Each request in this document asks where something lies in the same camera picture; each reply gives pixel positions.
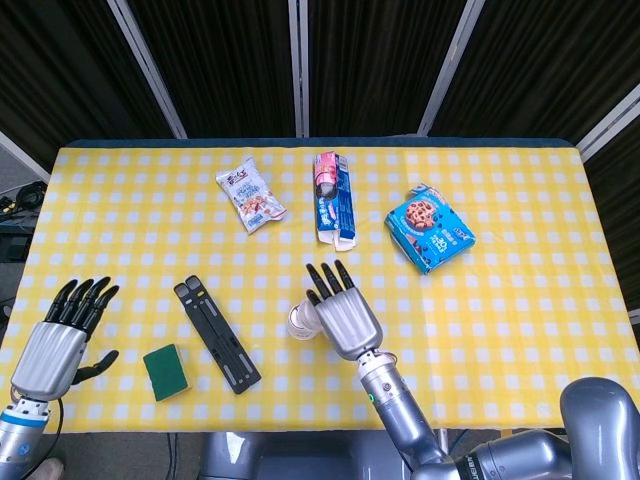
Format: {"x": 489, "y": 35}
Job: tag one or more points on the white snack bag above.
{"x": 250, "y": 197}

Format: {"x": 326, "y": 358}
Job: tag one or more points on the yellow white checkered tablecloth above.
{"x": 500, "y": 350}

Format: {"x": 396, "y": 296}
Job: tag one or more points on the blue chocolate chip cookie box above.
{"x": 430, "y": 230}

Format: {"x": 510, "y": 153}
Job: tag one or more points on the black corrugated partition panel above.
{"x": 375, "y": 60}
{"x": 60, "y": 60}
{"x": 550, "y": 50}
{"x": 225, "y": 60}

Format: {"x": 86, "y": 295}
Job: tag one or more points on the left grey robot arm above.
{"x": 20, "y": 435}

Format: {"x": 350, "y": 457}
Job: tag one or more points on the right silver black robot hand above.
{"x": 350, "y": 325}

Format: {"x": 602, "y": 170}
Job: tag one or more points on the grey robot torso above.
{"x": 300, "y": 460}

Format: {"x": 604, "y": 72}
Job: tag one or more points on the white sneaker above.
{"x": 50, "y": 470}

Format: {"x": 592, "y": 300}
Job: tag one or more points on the green yellow sponge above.
{"x": 166, "y": 372}

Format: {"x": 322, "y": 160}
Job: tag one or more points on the paper cup with black line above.
{"x": 302, "y": 322}

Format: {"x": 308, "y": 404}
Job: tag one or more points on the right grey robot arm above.
{"x": 400, "y": 415}

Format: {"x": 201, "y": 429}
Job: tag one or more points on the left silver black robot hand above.
{"x": 50, "y": 355}

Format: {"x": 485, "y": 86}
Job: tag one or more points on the black folding stand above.
{"x": 217, "y": 335}

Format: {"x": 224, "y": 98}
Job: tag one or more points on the white partition post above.
{"x": 607, "y": 122}
{"x": 450, "y": 65}
{"x": 298, "y": 70}
{"x": 147, "y": 70}
{"x": 22, "y": 155}

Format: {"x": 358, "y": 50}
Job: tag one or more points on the blue pink cookie carton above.
{"x": 334, "y": 205}

